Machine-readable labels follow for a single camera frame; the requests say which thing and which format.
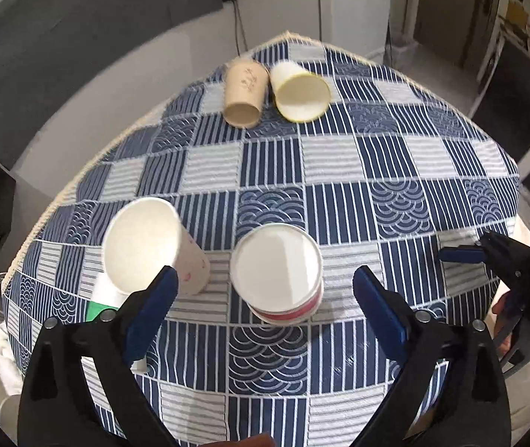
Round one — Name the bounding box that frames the red band paper cup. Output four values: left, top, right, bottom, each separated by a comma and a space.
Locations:
230, 223, 324, 326

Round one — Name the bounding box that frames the green band paper cup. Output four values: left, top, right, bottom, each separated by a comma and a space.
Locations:
90, 272, 149, 373

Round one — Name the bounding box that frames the pink hearts paper cup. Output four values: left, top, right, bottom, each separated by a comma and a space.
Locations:
101, 197, 211, 296

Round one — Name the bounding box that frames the yellow rim paper cup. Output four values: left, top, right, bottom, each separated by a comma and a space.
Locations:
270, 61, 332, 123

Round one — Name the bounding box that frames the brown kraft paper cup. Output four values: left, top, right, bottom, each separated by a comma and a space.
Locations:
223, 58, 269, 129

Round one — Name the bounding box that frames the operator hand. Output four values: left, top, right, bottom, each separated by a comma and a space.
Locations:
491, 292, 520, 357

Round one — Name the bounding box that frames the blue white patterned tablecloth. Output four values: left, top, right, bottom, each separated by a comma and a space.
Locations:
2, 34, 519, 446

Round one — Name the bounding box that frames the white refrigerator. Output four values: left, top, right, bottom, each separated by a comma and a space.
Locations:
236, 0, 390, 63

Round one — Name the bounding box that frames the dark grey covered television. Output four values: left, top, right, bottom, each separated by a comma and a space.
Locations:
0, 0, 223, 168

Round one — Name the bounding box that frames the black power cable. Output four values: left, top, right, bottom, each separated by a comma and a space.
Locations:
219, 0, 250, 57

